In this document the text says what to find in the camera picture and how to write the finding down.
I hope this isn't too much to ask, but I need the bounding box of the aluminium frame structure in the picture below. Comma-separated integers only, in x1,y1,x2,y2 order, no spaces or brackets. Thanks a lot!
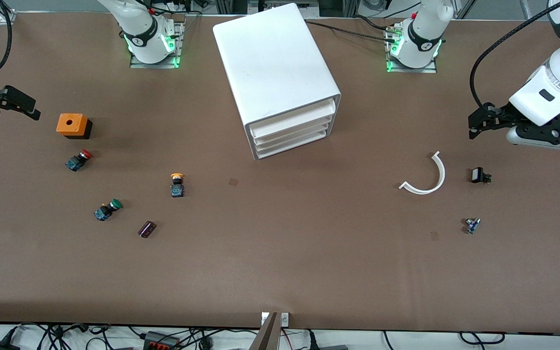
214,0,361,19

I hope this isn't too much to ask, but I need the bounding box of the black cable on table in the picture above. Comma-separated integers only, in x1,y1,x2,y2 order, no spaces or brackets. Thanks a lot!
304,15,400,45

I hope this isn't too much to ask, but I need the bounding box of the brown camera post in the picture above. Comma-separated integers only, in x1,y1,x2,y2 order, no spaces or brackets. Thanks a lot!
248,312,281,350

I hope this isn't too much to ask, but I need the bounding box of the white curved plastic piece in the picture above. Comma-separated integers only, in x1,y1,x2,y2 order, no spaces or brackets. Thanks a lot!
398,150,446,195

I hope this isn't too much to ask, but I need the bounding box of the small black switch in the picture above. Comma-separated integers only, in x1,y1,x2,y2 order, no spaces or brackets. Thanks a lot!
470,166,493,185

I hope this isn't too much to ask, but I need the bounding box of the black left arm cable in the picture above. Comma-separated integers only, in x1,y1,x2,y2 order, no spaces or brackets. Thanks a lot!
470,0,560,106

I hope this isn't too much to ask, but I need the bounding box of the red push button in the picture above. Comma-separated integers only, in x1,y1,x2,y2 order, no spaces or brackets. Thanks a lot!
65,149,94,173

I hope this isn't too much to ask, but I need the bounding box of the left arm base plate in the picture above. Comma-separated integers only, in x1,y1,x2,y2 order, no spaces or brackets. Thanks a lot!
385,27,438,74

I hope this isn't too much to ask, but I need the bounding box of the orange box with hole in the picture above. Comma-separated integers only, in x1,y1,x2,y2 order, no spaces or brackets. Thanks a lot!
56,113,93,140

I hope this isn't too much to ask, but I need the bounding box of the black cable loop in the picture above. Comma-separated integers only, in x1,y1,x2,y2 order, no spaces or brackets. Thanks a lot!
458,331,506,347

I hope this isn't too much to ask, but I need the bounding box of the black power strip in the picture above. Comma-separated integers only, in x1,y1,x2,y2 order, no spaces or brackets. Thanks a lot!
143,331,181,350

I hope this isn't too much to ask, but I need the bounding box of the dark purple capacitor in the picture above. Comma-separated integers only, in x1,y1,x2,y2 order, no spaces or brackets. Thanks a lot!
137,220,158,239

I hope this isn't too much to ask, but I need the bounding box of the green push button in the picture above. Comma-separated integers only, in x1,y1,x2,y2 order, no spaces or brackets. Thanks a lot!
94,198,123,222

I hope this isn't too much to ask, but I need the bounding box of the yellow push button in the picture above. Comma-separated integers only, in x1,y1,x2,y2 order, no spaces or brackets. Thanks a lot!
170,173,186,199

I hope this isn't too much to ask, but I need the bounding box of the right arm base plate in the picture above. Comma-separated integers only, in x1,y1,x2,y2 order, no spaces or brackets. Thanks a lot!
129,19,185,70

